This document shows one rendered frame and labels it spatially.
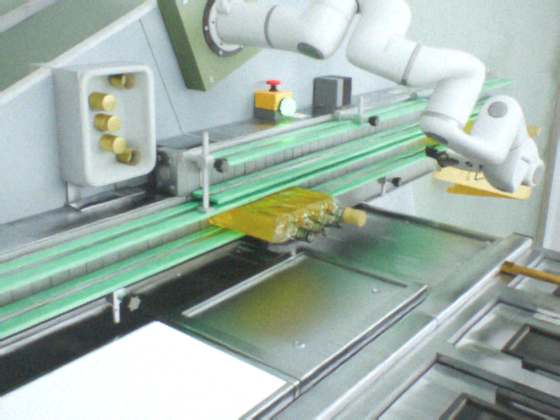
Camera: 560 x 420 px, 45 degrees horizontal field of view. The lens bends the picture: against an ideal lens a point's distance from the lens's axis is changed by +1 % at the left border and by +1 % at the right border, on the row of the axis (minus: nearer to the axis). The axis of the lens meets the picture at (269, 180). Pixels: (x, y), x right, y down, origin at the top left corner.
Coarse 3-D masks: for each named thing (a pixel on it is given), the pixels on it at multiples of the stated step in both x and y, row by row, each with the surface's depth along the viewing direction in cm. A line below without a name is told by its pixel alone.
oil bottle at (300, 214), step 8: (256, 200) 151; (264, 200) 151; (272, 200) 151; (280, 208) 146; (288, 208) 146; (296, 208) 146; (304, 208) 146; (296, 216) 143; (304, 216) 143; (296, 224) 143
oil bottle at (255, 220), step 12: (252, 204) 147; (216, 216) 149; (228, 216) 147; (240, 216) 144; (252, 216) 142; (264, 216) 140; (276, 216) 140; (288, 216) 140; (228, 228) 148; (240, 228) 145; (252, 228) 143; (264, 228) 141; (276, 228) 139; (288, 228) 139; (276, 240) 139
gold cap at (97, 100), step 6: (90, 96) 132; (96, 96) 131; (102, 96) 130; (108, 96) 130; (114, 96) 132; (90, 102) 132; (96, 102) 131; (102, 102) 130; (108, 102) 131; (114, 102) 132; (96, 108) 132; (102, 108) 131; (108, 108) 131; (114, 108) 132
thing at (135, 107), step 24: (96, 72) 124; (120, 72) 128; (144, 72) 134; (120, 96) 138; (144, 96) 136; (144, 120) 138; (96, 144) 136; (144, 144) 139; (96, 168) 136; (120, 168) 137; (144, 168) 138
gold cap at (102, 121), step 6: (102, 114) 134; (108, 114) 134; (96, 120) 134; (102, 120) 133; (108, 120) 132; (114, 120) 133; (120, 120) 134; (96, 126) 134; (102, 126) 133; (108, 126) 132; (114, 126) 133; (120, 126) 134; (114, 132) 133
